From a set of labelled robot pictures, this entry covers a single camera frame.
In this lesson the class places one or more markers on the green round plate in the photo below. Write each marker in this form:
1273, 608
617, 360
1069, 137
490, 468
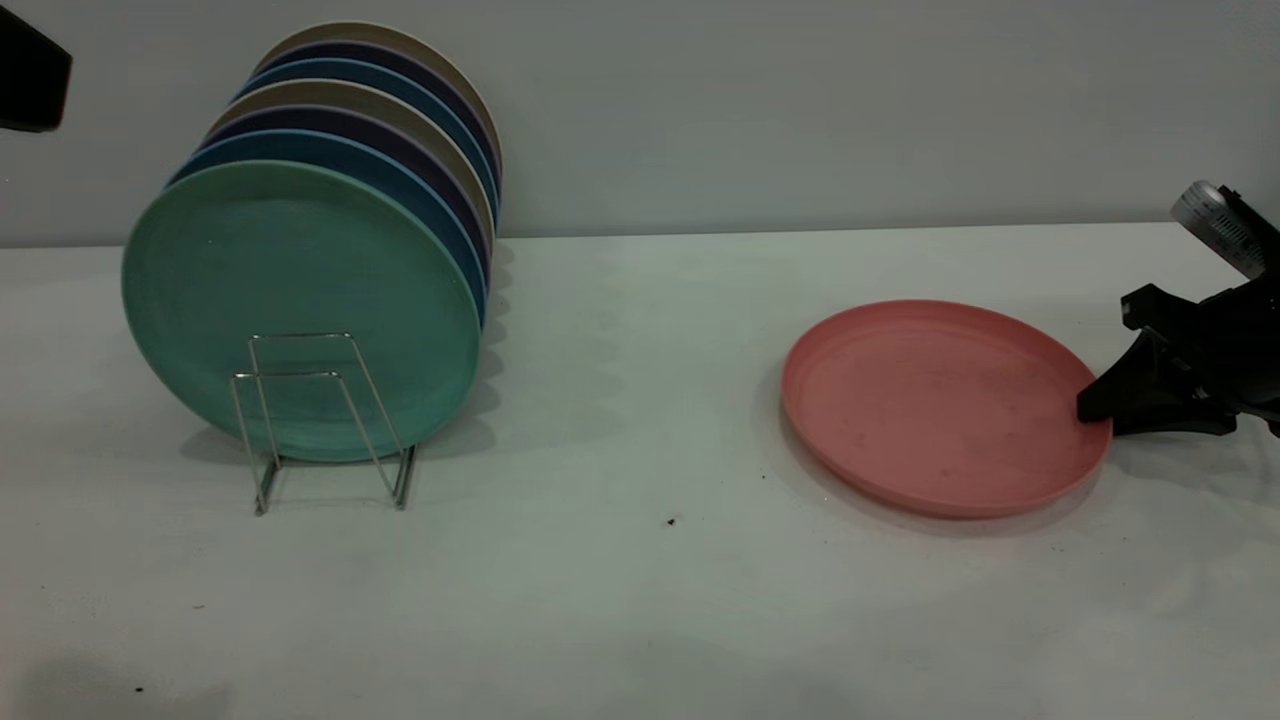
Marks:
250, 270

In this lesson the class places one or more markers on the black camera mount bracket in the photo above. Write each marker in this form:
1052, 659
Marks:
1255, 225

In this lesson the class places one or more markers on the blue round plate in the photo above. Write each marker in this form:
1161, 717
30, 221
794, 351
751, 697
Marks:
400, 172
360, 72

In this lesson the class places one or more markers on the dark purple round plate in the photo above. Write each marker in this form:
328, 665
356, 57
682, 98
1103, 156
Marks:
350, 50
330, 120

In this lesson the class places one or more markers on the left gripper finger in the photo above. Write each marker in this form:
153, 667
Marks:
30, 75

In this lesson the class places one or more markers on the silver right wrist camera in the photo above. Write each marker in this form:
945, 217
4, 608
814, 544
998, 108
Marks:
1215, 225

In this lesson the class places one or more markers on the beige round plate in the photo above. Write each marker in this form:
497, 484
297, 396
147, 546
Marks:
330, 95
370, 32

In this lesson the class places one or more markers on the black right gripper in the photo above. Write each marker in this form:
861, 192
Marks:
1245, 350

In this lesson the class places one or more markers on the pink round plate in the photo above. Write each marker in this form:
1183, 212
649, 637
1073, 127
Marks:
940, 410

